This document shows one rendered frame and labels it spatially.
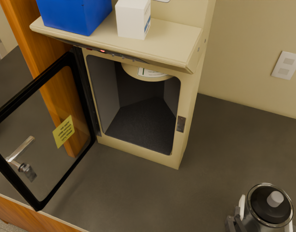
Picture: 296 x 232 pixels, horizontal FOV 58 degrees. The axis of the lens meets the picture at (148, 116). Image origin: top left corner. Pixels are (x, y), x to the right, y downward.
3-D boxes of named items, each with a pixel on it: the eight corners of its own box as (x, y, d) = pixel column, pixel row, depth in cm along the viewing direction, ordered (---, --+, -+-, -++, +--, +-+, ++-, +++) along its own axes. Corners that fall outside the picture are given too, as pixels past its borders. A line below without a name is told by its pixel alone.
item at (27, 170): (38, 176, 70) (31, 165, 66) (32, 183, 69) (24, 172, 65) (32, 173, 71) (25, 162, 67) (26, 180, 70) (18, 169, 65)
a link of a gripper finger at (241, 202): (239, 224, 66) (236, 223, 66) (241, 201, 72) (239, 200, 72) (243, 217, 64) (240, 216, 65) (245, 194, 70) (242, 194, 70)
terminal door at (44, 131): (96, 139, 98) (73, 49, 67) (37, 213, 81) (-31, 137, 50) (94, 139, 98) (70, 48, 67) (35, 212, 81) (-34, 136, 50)
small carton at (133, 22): (125, 22, 53) (123, -9, 48) (150, 25, 52) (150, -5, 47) (117, 36, 50) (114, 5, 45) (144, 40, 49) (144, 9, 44)
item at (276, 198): (251, 184, 70) (259, 172, 65) (288, 197, 68) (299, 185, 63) (245, 217, 65) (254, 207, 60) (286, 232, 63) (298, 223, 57)
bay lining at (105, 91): (129, 88, 111) (124, 7, 84) (190, 105, 105) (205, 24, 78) (102, 133, 96) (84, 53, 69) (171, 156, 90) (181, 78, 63)
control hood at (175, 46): (69, 37, 67) (59, -3, 59) (197, 68, 59) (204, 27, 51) (42, 65, 60) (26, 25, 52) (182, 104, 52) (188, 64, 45)
